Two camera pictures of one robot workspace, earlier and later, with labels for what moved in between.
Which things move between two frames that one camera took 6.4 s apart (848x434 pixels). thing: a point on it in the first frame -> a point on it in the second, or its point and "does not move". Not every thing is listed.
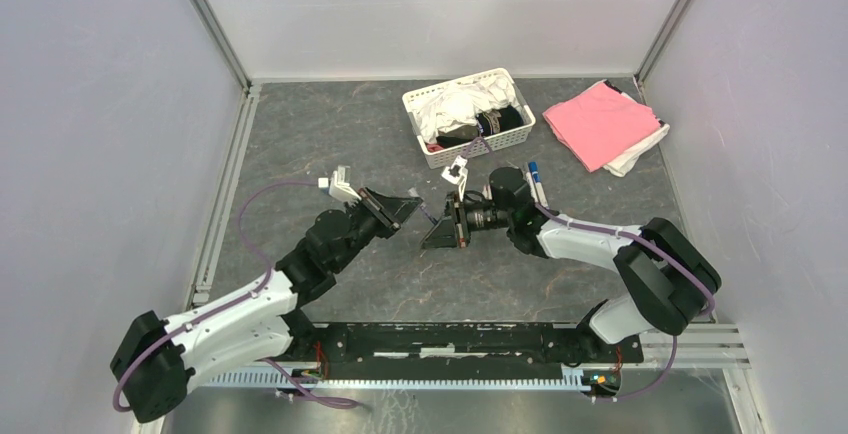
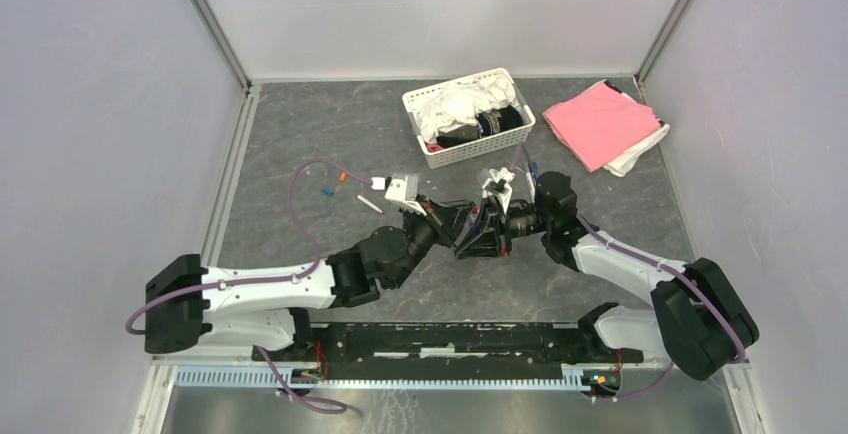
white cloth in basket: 458,105 does not move
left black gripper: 389,212 -> 444,220
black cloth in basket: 487,123 does not move
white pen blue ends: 534,169 does not move
